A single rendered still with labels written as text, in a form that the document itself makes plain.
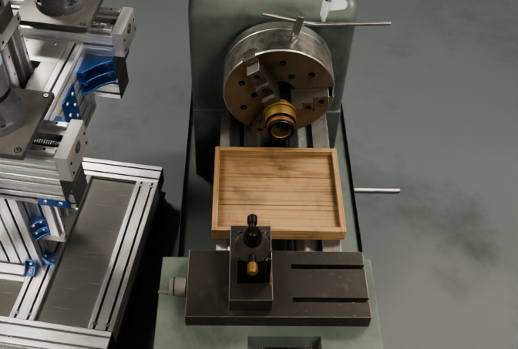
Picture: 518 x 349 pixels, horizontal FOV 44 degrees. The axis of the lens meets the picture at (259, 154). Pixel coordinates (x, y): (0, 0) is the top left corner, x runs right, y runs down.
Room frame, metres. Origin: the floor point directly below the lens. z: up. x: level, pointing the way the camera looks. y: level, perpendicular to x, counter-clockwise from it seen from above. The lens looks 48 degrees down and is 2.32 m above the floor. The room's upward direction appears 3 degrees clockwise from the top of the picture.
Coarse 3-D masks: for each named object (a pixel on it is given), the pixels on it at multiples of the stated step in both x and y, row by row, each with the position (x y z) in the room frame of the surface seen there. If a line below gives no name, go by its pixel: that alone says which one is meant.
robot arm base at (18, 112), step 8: (8, 88) 1.10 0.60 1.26; (8, 96) 1.09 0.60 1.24; (16, 96) 1.12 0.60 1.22; (0, 104) 1.06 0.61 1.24; (8, 104) 1.08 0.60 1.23; (16, 104) 1.09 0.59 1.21; (24, 104) 1.13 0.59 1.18; (0, 112) 1.05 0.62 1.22; (8, 112) 1.06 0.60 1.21; (16, 112) 1.08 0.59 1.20; (24, 112) 1.10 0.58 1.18; (0, 120) 1.05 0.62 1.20; (8, 120) 1.05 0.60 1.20; (16, 120) 1.07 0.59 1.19; (24, 120) 1.09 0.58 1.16; (0, 128) 1.04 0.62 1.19; (8, 128) 1.04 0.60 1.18; (16, 128) 1.06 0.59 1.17; (0, 136) 1.03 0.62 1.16
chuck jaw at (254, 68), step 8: (248, 56) 1.34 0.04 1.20; (256, 56) 1.32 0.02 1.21; (248, 64) 1.32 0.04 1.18; (256, 64) 1.31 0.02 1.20; (248, 72) 1.29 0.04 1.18; (256, 72) 1.28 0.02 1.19; (264, 72) 1.30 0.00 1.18; (256, 80) 1.28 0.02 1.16; (264, 80) 1.28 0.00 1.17; (272, 80) 1.31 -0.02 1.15; (256, 88) 1.27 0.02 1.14; (264, 88) 1.26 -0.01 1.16; (272, 88) 1.28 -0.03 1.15; (264, 96) 1.26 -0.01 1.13; (272, 96) 1.25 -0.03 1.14; (264, 104) 1.25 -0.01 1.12
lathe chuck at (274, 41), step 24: (240, 48) 1.38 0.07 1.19; (264, 48) 1.34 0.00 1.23; (288, 48) 1.34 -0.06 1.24; (312, 48) 1.37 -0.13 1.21; (240, 72) 1.32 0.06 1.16; (288, 72) 1.33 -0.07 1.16; (312, 72) 1.33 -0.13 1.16; (240, 96) 1.32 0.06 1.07; (288, 96) 1.35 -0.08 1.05; (240, 120) 1.32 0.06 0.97; (312, 120) 1.33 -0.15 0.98
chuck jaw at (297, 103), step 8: (296, 88) 1.33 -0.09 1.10; (304, 88) 1.33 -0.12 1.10; (312, 88) 1.33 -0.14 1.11; (320, 88) 1.33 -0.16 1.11; (328, 88) 1.34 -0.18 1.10; (296, 96) 1.30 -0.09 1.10; (304, 96) 1.30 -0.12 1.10; (312, 96) 1.30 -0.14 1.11; (320, 96) 1.30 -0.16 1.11; (328, 96) 1.30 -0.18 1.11; (296, 104) 1.27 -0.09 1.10; (304, 104) 1.27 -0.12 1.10; (312, 104) 1.27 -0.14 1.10; (320, 104) 1.29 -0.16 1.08
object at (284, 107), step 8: (272, 104) 1.24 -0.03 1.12; (280, 104) 1.24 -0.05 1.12; (288, 104) 1.24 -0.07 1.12; (264, 112) 1.24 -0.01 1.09; (272, 112) 1.22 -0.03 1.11; (280, 112) 1.21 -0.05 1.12; (288, 112) 1.22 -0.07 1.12; (296, 112) 1.24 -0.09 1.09; (264, 120) 1.24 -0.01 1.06; (272, 120) 1.19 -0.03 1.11; (280, 120) 1.19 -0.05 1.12; (288, 120) 1.19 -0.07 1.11; (272, 128) 1.22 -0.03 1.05; (280, 128) 1.23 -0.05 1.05; (288, 128) 1.22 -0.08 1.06; (272, 136) 1.18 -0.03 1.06; (280, 136) 1.19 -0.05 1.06; (288, 136) 1.18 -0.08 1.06
